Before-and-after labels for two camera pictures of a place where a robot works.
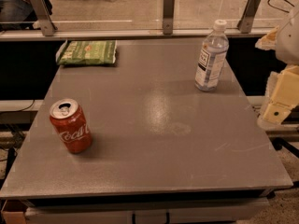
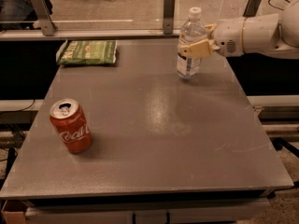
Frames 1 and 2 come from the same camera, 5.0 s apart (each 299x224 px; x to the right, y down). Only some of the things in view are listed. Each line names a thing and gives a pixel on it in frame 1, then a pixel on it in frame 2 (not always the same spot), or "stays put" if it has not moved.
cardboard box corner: (13, 212) stays put
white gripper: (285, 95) -> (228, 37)
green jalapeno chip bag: (87, 52) stays put
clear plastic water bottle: (213, 58) -> (192, 30)
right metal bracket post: (245, 23) stays put
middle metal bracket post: (168, 9) stays put
